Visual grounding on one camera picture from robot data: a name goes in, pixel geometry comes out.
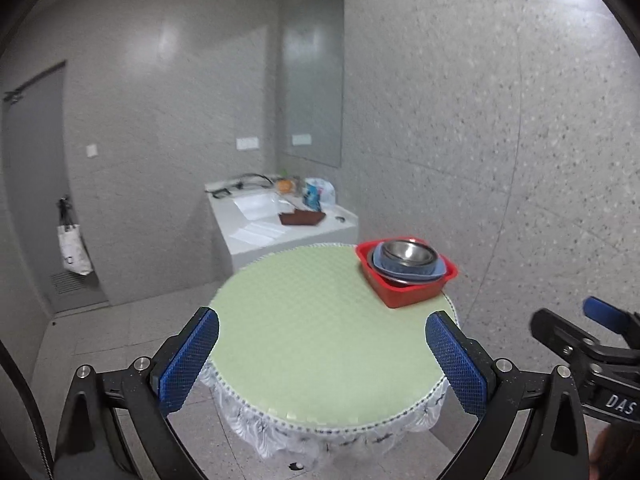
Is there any large steel mixing bowl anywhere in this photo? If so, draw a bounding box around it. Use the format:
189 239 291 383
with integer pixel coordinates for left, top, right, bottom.
367 249 444 286

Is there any small steel bowl back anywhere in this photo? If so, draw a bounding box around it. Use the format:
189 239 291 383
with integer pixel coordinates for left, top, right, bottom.
381 238 438 266

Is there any light blue plastic plate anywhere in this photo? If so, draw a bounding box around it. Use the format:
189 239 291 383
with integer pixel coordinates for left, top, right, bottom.
373 242 447 280

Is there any person right hand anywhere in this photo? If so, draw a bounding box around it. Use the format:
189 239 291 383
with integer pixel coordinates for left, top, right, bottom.
589 422 640 480

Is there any red plastic basin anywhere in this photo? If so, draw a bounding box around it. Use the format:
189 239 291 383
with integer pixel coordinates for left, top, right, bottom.
355 237 458 309

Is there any round table green mat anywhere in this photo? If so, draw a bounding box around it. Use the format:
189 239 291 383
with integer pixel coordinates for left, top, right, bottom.
202 244 457 431

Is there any white tote bag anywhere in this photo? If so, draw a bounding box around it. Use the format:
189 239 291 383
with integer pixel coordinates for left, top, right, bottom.
58 195 93 276

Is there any white sink cabinet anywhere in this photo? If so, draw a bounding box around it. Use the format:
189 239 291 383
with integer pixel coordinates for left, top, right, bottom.
203 173 360 276

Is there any brown cloth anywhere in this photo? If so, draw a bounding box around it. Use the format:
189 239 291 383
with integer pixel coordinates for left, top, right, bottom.
279 209 326 226

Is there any plastic bag with blue pack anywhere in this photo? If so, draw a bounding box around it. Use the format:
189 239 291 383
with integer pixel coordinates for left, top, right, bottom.
303 178 336 211

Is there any orange fruit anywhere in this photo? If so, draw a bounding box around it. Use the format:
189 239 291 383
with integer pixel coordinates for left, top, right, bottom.
276 179 295 194

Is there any grey door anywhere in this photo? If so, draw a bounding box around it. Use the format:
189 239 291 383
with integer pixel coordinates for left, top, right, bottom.
1 63 107 313

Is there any black cable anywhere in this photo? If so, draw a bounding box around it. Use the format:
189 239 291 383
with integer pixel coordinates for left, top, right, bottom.
0 339 54 480

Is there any black faucet hose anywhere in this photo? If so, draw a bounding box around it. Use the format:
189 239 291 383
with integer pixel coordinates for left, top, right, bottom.
210 172 277 198

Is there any white double wall socket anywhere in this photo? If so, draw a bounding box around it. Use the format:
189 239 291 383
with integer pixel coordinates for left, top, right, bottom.
235 136 260 151

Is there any wall mirror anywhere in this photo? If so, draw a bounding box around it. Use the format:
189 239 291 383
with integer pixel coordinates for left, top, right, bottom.
282 0 345 167

